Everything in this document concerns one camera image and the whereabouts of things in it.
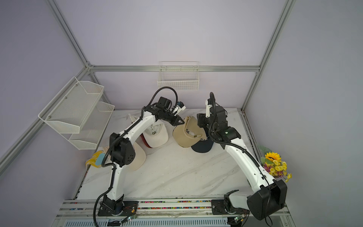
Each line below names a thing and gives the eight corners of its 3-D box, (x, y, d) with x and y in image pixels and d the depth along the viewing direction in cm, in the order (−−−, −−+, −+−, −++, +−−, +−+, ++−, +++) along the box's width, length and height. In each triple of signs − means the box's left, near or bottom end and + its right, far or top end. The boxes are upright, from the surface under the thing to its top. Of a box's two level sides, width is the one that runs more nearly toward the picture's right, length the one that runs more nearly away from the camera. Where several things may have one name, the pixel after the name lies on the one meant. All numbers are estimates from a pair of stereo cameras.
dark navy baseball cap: (196, 157, 94) (196, 152, 88) (191, 149, 98) (192, 143, 92) (213, 150, 97) (215, 144, 91) (208, 142, 101) (210, 136, 95)
